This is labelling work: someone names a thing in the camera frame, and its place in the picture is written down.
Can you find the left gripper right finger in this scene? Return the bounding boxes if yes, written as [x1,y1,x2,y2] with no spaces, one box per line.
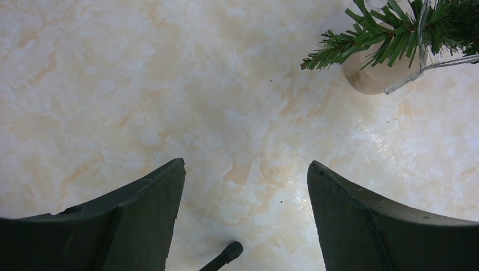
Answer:
[307,161,478,270]

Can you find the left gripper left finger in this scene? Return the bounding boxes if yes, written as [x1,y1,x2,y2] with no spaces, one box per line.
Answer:
[1,158,186,270]

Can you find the small green christmas tree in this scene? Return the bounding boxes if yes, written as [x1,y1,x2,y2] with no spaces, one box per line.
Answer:
[301,1,478,95]

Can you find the clear string fairy lights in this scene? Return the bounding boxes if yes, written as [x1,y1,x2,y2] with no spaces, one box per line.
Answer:
[363,1,478,95]

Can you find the black perforated music stand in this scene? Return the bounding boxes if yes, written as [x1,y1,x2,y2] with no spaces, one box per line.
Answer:
[199,241,243,271]

